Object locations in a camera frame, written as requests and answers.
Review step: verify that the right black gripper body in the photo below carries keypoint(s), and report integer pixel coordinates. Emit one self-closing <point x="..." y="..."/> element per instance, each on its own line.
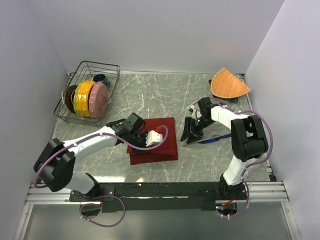
<point x="197" y="125"/>

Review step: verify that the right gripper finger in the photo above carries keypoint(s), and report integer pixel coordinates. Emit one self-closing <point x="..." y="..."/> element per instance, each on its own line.
<point x="186" y="129"/>
<point x="193" y="138"/>

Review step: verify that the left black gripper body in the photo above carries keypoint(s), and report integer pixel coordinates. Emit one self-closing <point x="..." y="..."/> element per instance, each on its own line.
<point x="138" y="139"/>

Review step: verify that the blue handled knife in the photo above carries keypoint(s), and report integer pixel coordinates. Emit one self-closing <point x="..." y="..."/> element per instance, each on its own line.
<point x="212" y="139"/>

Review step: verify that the dark red cloth napkin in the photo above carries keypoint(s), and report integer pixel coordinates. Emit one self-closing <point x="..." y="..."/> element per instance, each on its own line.
<point x="163" y="143"/>

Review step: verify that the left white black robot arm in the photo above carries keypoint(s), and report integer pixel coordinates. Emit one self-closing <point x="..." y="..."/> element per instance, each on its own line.
<point x="56" y="164"/>

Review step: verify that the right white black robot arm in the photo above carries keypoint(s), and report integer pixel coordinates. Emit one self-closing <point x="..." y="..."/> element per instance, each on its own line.
<point x="248" y="138"/>

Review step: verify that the orange woven fan basket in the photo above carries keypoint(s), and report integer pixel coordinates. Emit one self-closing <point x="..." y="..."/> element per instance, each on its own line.
<point x="227" y="86"/>

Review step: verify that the pink dotted plate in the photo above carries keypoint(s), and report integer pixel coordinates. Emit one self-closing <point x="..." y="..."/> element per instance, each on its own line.
<point x="98" y="99"/>

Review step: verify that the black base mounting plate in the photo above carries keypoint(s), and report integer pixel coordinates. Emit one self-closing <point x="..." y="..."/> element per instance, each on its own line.
<point x="161" y="196"/>

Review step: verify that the yellow green plate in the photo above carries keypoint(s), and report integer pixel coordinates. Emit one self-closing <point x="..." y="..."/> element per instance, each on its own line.
<point x="81" y="98"/>

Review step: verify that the dark teal mug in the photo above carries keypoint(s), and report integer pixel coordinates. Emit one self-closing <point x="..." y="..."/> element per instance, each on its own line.
<point x="103" y="79"/>

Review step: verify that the dark brown plate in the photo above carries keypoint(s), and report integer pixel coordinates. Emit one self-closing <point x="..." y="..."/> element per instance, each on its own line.
<point x="67" y="98"/>

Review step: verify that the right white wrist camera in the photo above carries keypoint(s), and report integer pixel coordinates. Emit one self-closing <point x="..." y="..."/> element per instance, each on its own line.
<point x="195" y="113"/>

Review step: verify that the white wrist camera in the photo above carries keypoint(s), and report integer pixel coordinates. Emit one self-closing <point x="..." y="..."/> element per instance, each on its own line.
<point x="153" y="138"/>
<point x="195" y="113"/>

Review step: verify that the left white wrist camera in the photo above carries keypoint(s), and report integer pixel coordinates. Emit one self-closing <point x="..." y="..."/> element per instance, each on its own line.
<point x="153" y="138"/>

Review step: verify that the aluminium extrusion rail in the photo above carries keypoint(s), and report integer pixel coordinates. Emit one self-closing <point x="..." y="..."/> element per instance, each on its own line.
<point x="259" y="192"/>

